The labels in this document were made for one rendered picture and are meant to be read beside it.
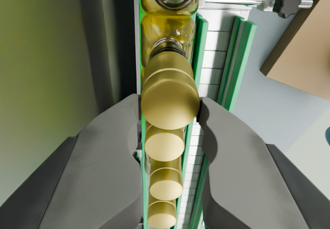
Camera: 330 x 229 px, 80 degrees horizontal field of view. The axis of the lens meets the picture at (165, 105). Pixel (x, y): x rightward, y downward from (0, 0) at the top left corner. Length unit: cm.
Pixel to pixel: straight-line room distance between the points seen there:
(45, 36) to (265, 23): 50
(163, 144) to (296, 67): 51
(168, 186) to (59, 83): 16
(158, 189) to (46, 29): 19
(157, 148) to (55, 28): 17
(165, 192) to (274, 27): 50
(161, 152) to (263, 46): 49
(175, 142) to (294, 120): 66
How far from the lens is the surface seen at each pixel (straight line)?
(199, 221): 71
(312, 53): 63
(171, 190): 21
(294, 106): 76
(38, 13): 23
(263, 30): 60
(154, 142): 16
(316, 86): 69
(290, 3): 31
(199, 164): 63
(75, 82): 29
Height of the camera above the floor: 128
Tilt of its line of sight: 57 degrees down
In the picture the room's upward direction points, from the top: 179 degrees clockwise
